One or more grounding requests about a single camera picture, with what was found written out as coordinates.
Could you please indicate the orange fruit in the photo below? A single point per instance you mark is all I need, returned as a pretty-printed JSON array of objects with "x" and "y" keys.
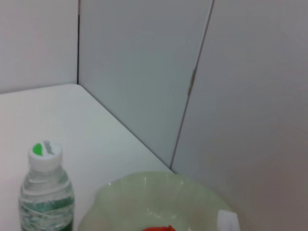
[{"x": 160, "y": 228}]

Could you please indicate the green white pen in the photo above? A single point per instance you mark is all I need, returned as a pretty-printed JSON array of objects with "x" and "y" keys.
[{"x": 227, "y": 220}]

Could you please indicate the clear green-label water bottle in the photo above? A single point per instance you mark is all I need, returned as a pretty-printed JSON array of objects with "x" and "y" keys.
[{"x": 45, "y": 192}]

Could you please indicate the green glass fruit plate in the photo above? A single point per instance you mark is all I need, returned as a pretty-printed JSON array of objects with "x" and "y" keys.
[{"x": 156, "y": 197}]

